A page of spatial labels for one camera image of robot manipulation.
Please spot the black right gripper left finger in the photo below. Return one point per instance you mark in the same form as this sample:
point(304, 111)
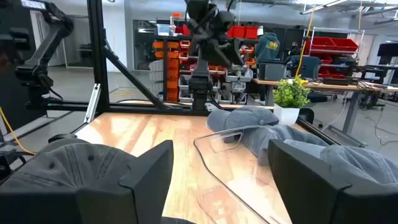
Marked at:
point(149, 174)

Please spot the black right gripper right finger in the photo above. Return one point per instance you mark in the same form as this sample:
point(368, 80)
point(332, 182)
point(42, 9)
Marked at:
point(298, 180)

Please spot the dark grey baseball cap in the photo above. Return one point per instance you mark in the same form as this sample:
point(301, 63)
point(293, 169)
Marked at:
point(77, 165)

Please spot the black idle robot arm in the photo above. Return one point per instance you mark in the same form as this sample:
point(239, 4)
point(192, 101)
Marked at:
point(46, 40)

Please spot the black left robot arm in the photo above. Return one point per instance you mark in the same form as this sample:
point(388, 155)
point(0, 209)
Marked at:
point(200, 81)

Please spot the red plastic storage bin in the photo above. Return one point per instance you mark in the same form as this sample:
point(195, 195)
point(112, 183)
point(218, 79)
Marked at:
point(345, 45)
point(252, 32)
point(236, 31)
point(320, 43)

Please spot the person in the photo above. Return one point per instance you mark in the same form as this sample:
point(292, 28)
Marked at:
point(267, 46)

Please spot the grey equipment box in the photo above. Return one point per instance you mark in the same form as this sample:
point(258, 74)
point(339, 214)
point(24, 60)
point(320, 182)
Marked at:
point(272, 71)

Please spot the orange drawer cabinet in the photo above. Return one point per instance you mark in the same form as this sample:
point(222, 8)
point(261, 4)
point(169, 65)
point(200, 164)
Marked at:
point(172, 71)

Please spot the clear storage box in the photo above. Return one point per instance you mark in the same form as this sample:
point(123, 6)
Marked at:
point(164, 29)

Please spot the clear plastic bin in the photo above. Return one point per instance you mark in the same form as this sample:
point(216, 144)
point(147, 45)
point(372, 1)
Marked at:
point(217, 146)

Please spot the green plant in white pot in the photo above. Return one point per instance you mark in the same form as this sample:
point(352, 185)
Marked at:
point(290, 93)

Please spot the wooden workbench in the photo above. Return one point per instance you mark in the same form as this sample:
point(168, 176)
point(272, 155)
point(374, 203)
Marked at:
point(326, 87)

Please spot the ceiling light fixture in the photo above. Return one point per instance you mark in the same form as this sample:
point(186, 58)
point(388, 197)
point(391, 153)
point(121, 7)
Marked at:
point(323, 6)

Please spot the black monitor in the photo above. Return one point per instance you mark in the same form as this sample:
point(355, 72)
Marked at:
point(388, 53)

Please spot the silver corner bracket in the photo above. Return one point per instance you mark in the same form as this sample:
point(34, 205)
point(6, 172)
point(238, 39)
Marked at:
point(92, 102)

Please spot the black aluminium table frame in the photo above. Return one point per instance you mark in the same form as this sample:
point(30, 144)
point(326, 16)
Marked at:
point(96, 62)

